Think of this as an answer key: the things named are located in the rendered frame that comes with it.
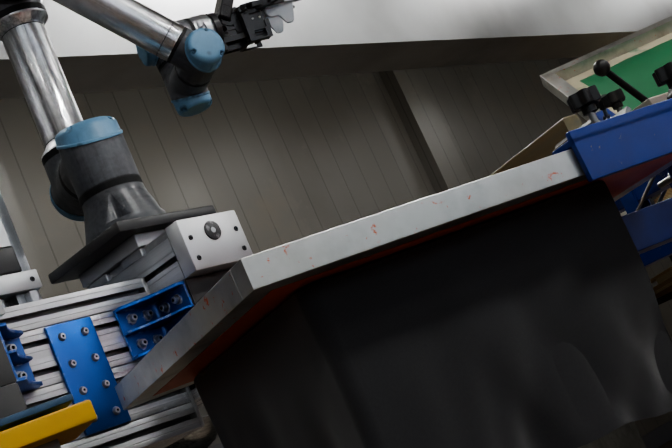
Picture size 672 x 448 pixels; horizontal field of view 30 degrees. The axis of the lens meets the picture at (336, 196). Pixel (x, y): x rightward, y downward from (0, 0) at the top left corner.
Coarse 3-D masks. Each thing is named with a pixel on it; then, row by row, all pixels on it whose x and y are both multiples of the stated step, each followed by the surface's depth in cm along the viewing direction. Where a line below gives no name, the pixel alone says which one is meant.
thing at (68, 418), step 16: (48, 416) 156; (64, 416) 157; (80, 416) 157; (96, 416) 158; (0, 432) 153; (16, 432) 154; (32, 432) 154; (48, 432) 155; (64, 432) 157; (80, 432) 164
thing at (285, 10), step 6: (288, 0) 260; (294, 0) 261; (270, 6) 259; (276, 6) 261; (282, 6) 260; (288, 6) 260; (270, 12) 259; (276, 12) 259; (282, 12) 259; (288, 12) 260; (282, 18) 259; (288, 18) 260
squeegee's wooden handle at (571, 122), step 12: (564, 120) 175; (576, 120) 176; (552, 132) 178; (564, 132) 176; (540, 144) 181; (552, 144) 178; (516, 156) 186; (528, 156) 184; (540, 156) 181; (504, 168) 189
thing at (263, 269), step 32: (544, 160) 157; (576, 160) 159; (448, 192) 149; (480, 192) 151; (512, 192) 153; (544, 192) 158; (352, 224) 142; (384, 224) 144; (416, 224) 146; (448, 224) 149; (256, 256) 136; (288, 256) 138; (320, 256) 139; (352, 256) 141; (224, 288) 141; (256, 288) 135; (192, 320) 152; (224, 320) 145; (160, 352) 164; (192, 352) 158; (128, 384) 179; (160, 384) 174
